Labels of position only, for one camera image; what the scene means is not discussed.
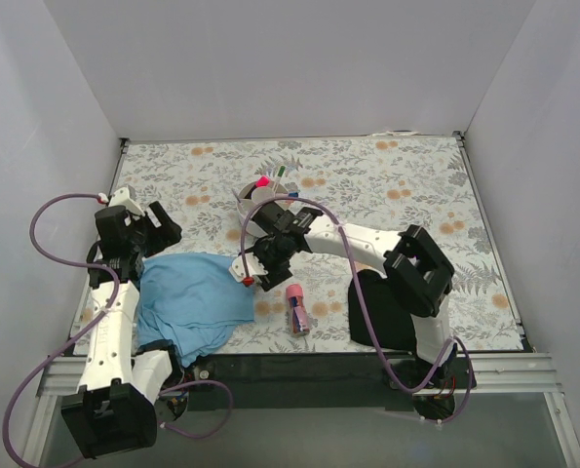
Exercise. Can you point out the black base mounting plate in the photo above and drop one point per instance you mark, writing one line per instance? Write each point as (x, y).
(436, 401)

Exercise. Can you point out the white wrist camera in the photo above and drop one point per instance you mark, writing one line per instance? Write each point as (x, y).
(125, 197)
(247, 269)

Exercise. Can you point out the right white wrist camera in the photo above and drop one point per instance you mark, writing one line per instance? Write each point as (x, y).
(247, 269)

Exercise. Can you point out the pink black highlighter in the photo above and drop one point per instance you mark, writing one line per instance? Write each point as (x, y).
(263, 181)

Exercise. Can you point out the white marker green cap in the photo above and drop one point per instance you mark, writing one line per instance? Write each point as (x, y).
(277, 178)

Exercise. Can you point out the floral patterned table mat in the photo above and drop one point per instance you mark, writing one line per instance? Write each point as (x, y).
(377, 182)

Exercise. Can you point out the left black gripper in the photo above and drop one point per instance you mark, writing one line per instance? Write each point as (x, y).
(149, 229)

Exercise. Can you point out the light blue cloth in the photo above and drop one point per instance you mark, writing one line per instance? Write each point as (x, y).
(192, 300)

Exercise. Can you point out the pink capped glue tube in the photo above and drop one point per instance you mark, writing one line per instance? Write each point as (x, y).
(298, 317)

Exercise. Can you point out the white round divided organizer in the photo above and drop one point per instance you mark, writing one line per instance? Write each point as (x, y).
(253, 196)

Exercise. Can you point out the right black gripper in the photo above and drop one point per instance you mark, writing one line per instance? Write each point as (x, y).
(268, 266)

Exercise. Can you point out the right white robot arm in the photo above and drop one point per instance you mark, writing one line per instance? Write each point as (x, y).
(412, 265)

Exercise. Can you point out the aluminium frame rail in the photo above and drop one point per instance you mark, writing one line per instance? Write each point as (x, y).
(494, 373)

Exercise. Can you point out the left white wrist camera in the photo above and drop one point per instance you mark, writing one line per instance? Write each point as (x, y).
(125, 197)

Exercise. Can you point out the black cloth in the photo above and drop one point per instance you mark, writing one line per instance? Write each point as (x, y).
(392, 325)

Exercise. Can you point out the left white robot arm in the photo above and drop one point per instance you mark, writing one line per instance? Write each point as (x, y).
(112, 409)

